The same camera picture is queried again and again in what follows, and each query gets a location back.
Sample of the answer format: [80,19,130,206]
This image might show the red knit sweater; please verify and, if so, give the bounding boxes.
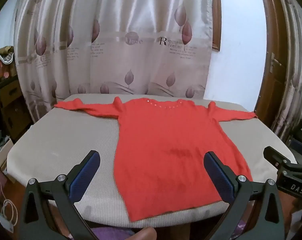
[57,98,255,222]

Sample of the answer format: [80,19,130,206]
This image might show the white cord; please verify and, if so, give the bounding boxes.
[0,172,19,227]

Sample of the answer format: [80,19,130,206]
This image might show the leaf-print satin curtain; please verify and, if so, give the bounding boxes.
[14,0,213,121]

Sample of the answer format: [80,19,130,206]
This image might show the beige woven table cover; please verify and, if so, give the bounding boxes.
[7,108,295,228]

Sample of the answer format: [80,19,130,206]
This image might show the floral bag on cabinet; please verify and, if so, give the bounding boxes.
[0,46,17,81]

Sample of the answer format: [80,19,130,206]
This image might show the brown wooden door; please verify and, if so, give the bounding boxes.
[255,0,288,128]

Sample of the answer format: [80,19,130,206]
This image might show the dark wooden cabinet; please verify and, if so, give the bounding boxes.
[0,76,33,143]

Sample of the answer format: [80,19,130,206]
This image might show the brown wooden window frame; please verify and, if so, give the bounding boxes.
[212,0,222,51]

